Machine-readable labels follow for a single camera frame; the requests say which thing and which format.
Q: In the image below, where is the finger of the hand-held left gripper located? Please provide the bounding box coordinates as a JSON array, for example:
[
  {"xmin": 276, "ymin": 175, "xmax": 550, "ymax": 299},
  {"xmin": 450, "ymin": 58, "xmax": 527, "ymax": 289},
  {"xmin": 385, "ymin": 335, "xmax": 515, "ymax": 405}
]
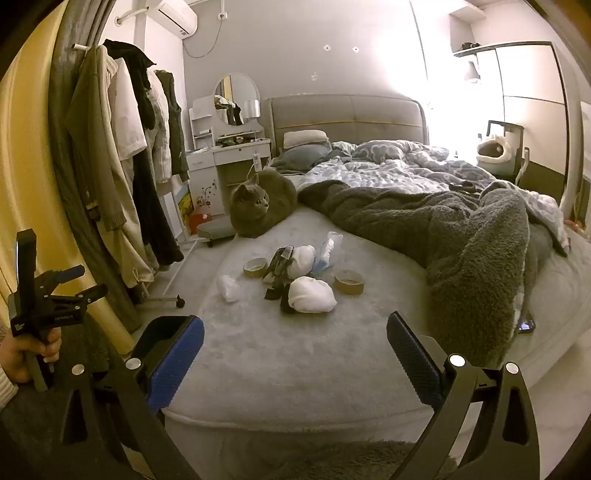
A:
[
  {"xmin": 47, "ymin": 284, "xmax": 109, "ymax": 309},
  {"xmin": 34, "ymin": 265, "xmax": 86, "ymax": 296}
]

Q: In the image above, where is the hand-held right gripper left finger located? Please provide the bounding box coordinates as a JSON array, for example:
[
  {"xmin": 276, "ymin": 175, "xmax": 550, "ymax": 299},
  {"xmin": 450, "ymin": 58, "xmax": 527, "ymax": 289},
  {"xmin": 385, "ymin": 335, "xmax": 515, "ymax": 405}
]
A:
[{"xmin": 58, "ymin": 315, "xmax": 205, "ymax": 480}]

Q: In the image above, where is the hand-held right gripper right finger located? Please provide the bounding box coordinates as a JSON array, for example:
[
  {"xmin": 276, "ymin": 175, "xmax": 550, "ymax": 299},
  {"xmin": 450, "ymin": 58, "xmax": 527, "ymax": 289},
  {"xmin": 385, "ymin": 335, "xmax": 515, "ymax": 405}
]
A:
[{"xmin": 386, "ymin": 311, "xmax": 541, "ymax": 480}]

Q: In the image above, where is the clear plastic film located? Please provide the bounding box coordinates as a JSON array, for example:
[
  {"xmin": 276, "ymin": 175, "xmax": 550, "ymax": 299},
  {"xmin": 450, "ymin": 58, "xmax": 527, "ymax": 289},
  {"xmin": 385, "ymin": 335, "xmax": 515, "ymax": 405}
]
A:
[{"xmin": 217, "ymin": 274, "xmax": 243, "ymax": 303}]

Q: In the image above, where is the small black wrapper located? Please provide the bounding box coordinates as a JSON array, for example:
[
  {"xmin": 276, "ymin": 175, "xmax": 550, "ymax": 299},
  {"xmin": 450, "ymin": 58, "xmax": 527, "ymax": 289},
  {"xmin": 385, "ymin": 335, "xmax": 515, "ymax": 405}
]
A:
[{"xmin": 264, "ymin": 282, "xmax": 293, "ymax": 315}]

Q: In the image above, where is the white plastic bag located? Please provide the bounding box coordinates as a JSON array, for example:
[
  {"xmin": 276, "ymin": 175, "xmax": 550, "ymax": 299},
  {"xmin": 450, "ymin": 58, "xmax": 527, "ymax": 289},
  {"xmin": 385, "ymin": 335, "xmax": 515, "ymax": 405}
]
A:
[
  {"xmin": 288, "ymin": 246, "xmax": 317, "ymax": 280},
  {"xmin": 287, "ymin": 276, "xmax": 337, "ymax": 313}
]

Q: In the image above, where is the black barcode packet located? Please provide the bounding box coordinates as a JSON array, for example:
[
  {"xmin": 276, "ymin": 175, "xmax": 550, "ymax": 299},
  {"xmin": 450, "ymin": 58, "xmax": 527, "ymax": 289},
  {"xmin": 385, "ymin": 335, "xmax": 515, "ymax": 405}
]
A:
[{"xmin": 262, "ymin": 246, "xmax": 296, "ymax": 284}]

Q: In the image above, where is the person's left forearm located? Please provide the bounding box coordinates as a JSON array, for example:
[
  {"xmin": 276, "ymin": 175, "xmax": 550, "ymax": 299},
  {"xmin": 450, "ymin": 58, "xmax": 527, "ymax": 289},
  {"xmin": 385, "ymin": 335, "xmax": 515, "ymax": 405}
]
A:
[{"xmin": 0, "ymin": 367, "xmax": 20, "ymax": 411}]

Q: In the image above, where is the person's left hand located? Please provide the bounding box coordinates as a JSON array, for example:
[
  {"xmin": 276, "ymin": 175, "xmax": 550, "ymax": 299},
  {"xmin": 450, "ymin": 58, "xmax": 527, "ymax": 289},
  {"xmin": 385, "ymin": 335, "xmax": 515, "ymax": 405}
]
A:
[{"xmin": 0, "ymin": 327, "xmax": 63, "ymax": 385}]

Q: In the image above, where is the white clothes rack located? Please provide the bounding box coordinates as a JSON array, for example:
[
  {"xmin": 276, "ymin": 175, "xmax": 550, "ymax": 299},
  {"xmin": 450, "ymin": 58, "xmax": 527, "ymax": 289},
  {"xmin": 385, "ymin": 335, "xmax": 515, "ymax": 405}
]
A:
[{"xmin": 71, "ymin": 42, "xmax": 195, "ymax": 310}]

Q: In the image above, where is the beige long coat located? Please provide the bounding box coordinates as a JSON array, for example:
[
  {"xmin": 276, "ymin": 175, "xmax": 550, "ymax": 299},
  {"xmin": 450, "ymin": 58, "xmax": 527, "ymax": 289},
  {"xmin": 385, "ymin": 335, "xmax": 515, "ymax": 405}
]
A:
[{"xmin": 90, "ymin": 48, "xmax": 155, "ymax": 289}]

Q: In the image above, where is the dark grey fleece blanket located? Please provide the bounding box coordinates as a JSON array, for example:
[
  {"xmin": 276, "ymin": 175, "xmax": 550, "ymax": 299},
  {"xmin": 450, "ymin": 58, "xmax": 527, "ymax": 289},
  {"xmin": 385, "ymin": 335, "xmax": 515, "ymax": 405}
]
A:
[{"xmin": 298, "ymin": 179, "xmax": 555, "ymax": 370}]

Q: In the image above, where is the person's grey fleece robe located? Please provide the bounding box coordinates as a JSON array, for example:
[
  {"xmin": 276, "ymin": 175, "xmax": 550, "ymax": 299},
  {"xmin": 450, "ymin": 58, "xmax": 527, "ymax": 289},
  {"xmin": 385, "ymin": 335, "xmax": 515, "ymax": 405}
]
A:
[{"xmin": 0, "ymin": 316, "xmax": 460, "ymax": 480}]

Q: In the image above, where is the yellow curtain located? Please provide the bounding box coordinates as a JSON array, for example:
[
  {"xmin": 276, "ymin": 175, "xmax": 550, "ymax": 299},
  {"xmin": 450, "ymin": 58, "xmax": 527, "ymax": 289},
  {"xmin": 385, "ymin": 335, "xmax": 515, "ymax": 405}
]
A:
[{"xmin": 0, "ymin": 0, "xmax": 130, "ymax": 361}]

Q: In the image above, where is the grey cushion stool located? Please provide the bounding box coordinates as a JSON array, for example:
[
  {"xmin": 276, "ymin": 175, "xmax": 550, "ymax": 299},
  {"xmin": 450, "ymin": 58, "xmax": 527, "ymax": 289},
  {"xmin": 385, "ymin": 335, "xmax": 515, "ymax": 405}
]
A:
[{"xmin": 196, "ymin": 222, "xmax": 236, "ymax": 248}]

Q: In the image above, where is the colourful framed picture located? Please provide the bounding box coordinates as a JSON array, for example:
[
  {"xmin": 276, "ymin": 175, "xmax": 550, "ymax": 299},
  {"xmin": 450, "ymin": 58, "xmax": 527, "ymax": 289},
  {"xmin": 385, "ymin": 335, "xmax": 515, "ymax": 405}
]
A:
[{"xmin": 177, "ymin": 187, "xmax": 197, "ymax": 236}]

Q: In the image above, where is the olive knit cardigan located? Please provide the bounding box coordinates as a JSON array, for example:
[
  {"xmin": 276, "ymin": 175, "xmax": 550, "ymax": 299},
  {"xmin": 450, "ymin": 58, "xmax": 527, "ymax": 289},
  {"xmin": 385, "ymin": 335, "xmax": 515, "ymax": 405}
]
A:
[{"xmin": 67, "ymin": 45, "xmax": 129, "ymax": 232}]

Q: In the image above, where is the white t-shirt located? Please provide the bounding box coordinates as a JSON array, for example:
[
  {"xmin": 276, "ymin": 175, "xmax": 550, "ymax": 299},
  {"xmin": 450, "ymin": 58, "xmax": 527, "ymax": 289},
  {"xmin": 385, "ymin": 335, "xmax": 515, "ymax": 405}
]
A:
[{"xmin": 111, "ymin": 58, "xmax": 148, "ymax": 162}]

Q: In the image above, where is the white quilted jacket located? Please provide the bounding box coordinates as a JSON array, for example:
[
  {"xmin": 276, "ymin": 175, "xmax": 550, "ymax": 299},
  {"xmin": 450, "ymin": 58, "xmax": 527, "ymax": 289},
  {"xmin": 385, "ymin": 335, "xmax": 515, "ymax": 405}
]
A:
[{"xmin": 144, "ymin": 76, "xmax": 172, "ymax": 181}]

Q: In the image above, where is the white dressing table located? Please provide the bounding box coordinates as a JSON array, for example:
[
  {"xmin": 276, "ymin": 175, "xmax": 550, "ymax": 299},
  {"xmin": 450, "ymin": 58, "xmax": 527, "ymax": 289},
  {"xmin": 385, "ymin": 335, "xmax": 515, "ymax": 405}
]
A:
[{"xmin": 186, "ymin": 96, "xmax": 273, "ymax": 237}]

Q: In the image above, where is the dark green jacket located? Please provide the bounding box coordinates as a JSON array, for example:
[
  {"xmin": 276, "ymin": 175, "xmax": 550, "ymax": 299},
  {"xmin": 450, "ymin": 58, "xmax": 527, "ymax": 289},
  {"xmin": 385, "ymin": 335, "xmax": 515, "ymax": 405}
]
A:
[{"xmin": 154, "ymin": 69, "xmax": 191, "ymax": 184}]

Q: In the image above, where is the grey cat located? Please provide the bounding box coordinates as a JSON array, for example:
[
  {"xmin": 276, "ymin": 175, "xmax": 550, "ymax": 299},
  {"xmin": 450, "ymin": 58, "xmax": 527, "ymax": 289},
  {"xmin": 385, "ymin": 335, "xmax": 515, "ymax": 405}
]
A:
[{"xmin": 229, "ymin": 168, "xmax": 298, "ymax": 239}]

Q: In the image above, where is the patterned grey white duvet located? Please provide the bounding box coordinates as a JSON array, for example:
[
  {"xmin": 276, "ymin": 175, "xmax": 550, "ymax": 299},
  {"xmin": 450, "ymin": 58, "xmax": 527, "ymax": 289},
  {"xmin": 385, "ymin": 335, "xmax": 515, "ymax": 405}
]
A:
[{"xmin": 295, "ymin": 140, "xmax": 571, "ymax": 257}]

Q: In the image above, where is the white plush cat bed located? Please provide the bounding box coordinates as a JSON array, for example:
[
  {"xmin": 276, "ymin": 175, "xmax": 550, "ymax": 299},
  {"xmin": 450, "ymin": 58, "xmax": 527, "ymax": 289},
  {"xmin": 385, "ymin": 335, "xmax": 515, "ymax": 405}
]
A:
[{"xmin": 475, "ymin": 134, "xmax": 511, "ymax": 169}]

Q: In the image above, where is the grey pillow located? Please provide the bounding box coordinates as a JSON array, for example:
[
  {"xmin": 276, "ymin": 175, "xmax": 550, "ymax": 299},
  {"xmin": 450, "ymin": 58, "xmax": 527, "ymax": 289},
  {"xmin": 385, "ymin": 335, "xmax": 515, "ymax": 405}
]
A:
[{"xmin": 270, "ymin": 144, "xmax": 345, "ymax": 172}]

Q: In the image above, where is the round mirror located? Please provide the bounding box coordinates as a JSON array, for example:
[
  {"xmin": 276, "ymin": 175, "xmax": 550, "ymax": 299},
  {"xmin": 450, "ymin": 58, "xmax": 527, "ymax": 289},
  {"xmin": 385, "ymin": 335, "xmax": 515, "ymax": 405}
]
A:
[{"xmin": 213, "ymin": 72, "xmax": 262, "ymax": 127}]

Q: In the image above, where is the beige pillow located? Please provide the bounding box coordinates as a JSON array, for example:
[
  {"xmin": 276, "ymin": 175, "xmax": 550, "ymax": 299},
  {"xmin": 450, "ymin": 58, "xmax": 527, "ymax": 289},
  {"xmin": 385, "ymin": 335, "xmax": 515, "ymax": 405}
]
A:
[{"xmin": 283, "ymin": 130, "xmax": 329, "ymax": 149}]

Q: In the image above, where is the grey upholstered headboard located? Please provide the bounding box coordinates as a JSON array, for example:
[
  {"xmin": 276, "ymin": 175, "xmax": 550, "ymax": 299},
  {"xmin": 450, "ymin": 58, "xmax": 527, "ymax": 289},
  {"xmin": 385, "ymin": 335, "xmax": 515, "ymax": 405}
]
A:
[{"xmin": 264, "ymin": 95, "xmax": 426, "ymax": 160}]

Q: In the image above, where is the white air conditioner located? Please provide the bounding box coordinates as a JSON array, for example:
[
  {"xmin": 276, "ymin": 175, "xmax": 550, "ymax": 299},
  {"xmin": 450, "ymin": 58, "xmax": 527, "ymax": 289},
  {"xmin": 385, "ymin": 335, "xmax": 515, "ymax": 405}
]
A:
[{"xmin": 154, "ymin": 0, "xmax": 198, "ymax": 37}]

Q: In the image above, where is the white wardrobe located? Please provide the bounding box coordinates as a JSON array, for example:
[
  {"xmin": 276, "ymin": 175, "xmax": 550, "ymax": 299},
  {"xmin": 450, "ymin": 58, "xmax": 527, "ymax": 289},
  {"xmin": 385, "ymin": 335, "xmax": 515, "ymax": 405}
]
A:
[{"xmin": 455, "ymin": 41, "xmax": 571, "ymax": 204}]

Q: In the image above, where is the black frame stand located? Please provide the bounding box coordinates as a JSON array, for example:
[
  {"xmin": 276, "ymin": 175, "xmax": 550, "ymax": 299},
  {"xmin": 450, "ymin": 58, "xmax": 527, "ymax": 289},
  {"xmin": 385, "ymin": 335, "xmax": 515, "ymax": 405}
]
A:
[{"xmin": 487, "ymin": 120, "xmax": 526, "ymax": 178}]

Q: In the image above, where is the grey wall cable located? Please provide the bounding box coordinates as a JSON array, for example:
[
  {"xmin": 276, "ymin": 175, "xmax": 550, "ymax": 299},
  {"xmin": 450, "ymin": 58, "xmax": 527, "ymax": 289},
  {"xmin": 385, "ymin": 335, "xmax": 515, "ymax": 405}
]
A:
[{"xmin": 182, "ymin": 11, "xmax": 228, "ymax": 60}]

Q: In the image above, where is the white wall pipe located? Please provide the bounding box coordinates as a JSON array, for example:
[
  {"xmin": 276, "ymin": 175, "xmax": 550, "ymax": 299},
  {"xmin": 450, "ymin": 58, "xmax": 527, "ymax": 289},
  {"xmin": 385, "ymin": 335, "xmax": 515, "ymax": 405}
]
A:
[{"xmin": 115, "ymin": 4, "xmax": 160, "ymax": 25}]

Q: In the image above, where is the white wall shelf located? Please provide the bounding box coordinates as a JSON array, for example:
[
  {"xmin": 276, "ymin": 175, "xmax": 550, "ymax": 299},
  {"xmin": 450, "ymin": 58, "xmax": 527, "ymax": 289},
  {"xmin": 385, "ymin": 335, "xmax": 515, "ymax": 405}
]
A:
[{"xmin": 450, "ymin": 4, "xmax": 490, "ymax": 52}]

